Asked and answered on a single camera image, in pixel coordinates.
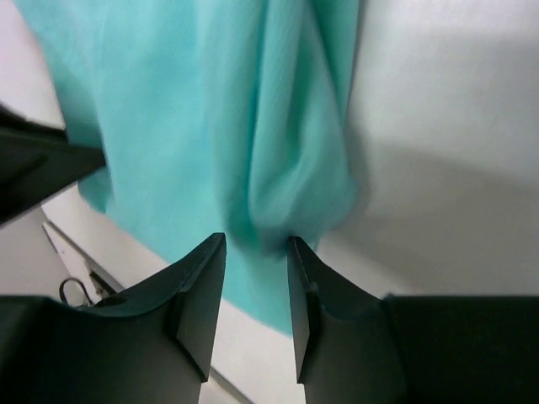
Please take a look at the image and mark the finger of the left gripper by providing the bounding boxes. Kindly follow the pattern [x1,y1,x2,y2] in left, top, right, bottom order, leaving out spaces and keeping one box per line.
[1,104,105,226]

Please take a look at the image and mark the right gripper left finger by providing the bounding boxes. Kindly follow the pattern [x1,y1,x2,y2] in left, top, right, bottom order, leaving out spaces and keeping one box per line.
[1,233,227,403]

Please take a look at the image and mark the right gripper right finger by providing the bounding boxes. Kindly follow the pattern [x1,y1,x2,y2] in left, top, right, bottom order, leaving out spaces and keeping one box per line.
[287,237,538,403]

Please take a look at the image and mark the teal t shirt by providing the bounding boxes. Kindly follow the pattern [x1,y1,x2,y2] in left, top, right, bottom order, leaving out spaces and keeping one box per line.
[16,1,361,334]

